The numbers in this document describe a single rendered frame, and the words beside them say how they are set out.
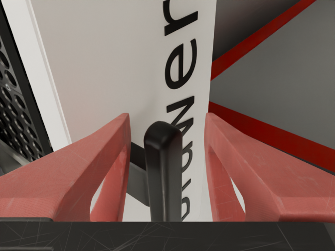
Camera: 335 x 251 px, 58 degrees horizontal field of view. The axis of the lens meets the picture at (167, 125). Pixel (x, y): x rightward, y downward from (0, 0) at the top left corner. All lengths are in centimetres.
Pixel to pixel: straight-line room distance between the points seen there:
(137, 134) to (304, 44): 47
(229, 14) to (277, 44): 10
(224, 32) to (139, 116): 43
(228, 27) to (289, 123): 26
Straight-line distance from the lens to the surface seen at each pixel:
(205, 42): 18
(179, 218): 16
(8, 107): 27
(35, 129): 25
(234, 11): 59
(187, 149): 21
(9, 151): 38
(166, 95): 17
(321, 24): 70
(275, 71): 49
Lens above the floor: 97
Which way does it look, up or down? 37 degrees down
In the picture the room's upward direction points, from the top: 129 degrees counter-clockwise
